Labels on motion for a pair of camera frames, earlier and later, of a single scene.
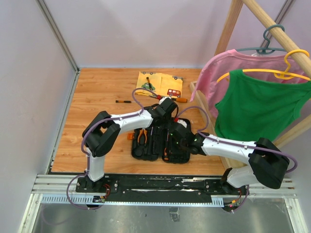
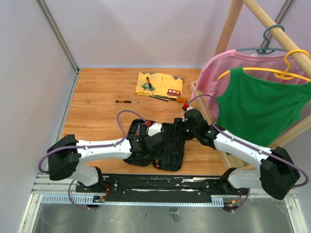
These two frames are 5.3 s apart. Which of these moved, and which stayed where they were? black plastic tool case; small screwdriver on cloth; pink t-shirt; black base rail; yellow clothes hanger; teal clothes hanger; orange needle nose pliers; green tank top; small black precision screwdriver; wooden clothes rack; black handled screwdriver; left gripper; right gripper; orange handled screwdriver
Moved: black handled screwdriver; orange needle nose pliers; black plastic tool case; right gripper; left gripper
Stayed: small black precision screwdriver; yellow clothes hanger; teal clothes hanger; wooden clothes rack; small screwdriver on cloth; pink t-shirt; green tank top; black base rail; orange handled screwdriver
